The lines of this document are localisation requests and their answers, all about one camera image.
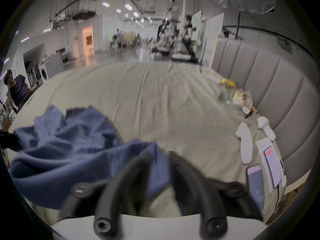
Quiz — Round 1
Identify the dark blue shirt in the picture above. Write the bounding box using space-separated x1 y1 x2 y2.
9 105 173 209

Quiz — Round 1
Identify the phone with pale screen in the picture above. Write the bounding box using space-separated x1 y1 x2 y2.
247 164 266 212

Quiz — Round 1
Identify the bed with beige sheet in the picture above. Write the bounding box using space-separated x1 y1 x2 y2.
7 61 288 225

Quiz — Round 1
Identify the grey padded headboard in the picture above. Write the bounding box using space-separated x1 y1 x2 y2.
211 37 320 187

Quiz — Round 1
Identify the yellow packet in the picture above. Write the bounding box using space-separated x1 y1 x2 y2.
220 77 237 88

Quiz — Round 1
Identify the white hand controller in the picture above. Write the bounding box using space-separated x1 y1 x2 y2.
234 122 253 165
257 116 276 142

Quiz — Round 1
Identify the white washing machine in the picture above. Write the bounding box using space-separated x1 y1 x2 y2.
38 54 64 83

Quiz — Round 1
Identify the phone with red screen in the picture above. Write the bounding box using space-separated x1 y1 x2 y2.
264 146 283 188

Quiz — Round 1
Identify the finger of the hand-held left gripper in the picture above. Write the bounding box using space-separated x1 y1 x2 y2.
0 130 22 152

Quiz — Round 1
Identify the group of people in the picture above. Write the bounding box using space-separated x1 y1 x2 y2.
109 20 176 52

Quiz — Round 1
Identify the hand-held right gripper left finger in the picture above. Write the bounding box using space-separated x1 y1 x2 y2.
59 152 151 240

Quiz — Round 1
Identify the clear bag of snacks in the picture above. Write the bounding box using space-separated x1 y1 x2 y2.
219 87 253 107

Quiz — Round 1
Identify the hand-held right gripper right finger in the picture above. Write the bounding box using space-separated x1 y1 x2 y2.
168 150 263 240

